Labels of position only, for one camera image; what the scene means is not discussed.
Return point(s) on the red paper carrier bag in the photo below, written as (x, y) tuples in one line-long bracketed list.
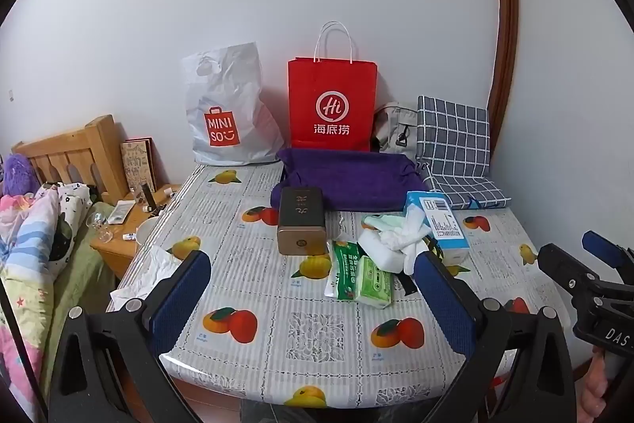
[(332, 81)]

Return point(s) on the person's right hand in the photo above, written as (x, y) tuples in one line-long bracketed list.
[(593, 388)]

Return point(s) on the small dark bottle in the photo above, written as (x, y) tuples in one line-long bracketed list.
[(147, 197)]

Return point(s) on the clear glass cup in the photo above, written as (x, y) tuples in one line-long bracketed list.
[(101, 229)]

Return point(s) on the purple plush toy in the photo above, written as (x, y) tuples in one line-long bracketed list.
[(19, 175)]

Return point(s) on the small white tube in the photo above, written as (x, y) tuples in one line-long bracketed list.
[(129, 236)]

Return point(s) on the beige canvas bag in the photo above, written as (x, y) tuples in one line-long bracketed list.
[(391, 130)]

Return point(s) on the small light green tissue pack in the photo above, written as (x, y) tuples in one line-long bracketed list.
[(374, 282)]

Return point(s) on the purple towel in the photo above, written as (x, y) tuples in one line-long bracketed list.
[(346, 180)]

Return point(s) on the green bed sheet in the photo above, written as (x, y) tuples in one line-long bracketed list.
[(84, 284)]

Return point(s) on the wooden bed headboard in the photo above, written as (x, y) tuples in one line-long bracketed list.
[(74, 145)]

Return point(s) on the large green tissue pack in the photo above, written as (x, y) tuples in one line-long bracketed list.
[(342, 269)]

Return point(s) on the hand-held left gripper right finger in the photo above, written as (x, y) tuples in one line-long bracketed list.
[(446, 304)]

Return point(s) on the brown patterned book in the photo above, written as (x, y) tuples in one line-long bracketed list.
[(140, 165)]

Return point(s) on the white plastic shopping bag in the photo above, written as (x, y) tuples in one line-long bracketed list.
[(228, 81)]

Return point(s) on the white black patch pillow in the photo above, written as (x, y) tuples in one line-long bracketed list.
[(72, 220)]

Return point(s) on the silver flat packet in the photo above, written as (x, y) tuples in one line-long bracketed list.
[(121, 212)]

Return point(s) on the grey checked seat cushion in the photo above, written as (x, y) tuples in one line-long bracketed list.
[(455, 140)]

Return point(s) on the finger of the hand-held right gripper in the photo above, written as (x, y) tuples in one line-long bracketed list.
[(607, 249), (564, 267)]

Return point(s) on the white bowl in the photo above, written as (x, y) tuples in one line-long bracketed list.
[(148, 232)]

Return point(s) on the white knit glove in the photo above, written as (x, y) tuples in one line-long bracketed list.
[(413, 229), (379, 221)]

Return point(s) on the dark brown rectangular box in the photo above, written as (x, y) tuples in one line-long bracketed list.
[(299, 210)]

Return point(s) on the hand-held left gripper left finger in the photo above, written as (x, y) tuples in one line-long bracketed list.
[(183, 299)]

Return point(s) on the pastel floral quilt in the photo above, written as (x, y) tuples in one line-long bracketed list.
[(25, 264)]

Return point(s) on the brown wooden door frame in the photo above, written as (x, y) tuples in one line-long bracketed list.
[(505, 31)]

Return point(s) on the light blue carton box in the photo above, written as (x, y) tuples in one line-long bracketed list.
[(436, 220)]

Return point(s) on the white tissue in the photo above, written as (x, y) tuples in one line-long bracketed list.
[(148, 274)]

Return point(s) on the fruit print plastic tablecloth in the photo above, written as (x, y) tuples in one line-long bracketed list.
[(307, 334)]

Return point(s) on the wooden nightstand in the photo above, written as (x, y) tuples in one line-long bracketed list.
[(116, 249)]

